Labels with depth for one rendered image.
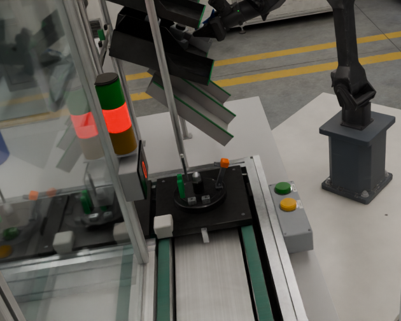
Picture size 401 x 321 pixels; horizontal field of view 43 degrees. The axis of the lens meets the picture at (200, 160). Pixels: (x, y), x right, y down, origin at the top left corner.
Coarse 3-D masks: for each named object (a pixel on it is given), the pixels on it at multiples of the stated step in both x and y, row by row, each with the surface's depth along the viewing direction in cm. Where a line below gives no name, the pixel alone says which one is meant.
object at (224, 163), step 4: (224, 160) 128; (228, 160) 128; (216, 164) 128; (220, 164) 128; (224, 164) 128; (228, 164) 128; (220, 168) 130; (224, 168) 129; (220, 172) 129; (224, 172) 129; (220, 176) 130; (220, 180) 131; (216, 184) 131; (220, 184) 131
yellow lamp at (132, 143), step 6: (120, 132) 98; (126, 132) 99; (132, 132) 100; (114, 138) 99; (120, 138) 99; (126, 138) 99; (132, 138) 100; (114, 144) 100; (120, 144) 99; (126, 144) 100; (132, 144) 101; (114, 150) 101; (120, 150) 100; (126, 150) 100; (132, 150) 101
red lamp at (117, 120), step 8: (104, 112) 96; (112, 112) 96; (120, 112) 96; (128, 112) 99; (112, 120) 97; (120, 120) 97; (128, 120) 98; (112, 128) 98; (120, 128) 98; (128, 128) 99
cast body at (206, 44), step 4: (200, 24) 150; (204, 24) 149; (188, 32) 152; (184, 36) 152; (188, 36) 152; (192, 36) 150; (188, 40) 152; (192, 40) 150; (196, 40) 150; (200, 40) 150; (204, 40) 150; (208, 40) 150; (212, 40) 153; (192, 44) 151; (196, 44) 151; (200, 44) 151; (204, 44) 150; (208, 44) 150; (200, 48) 151; (204, 48) 151; (208, 48) 151
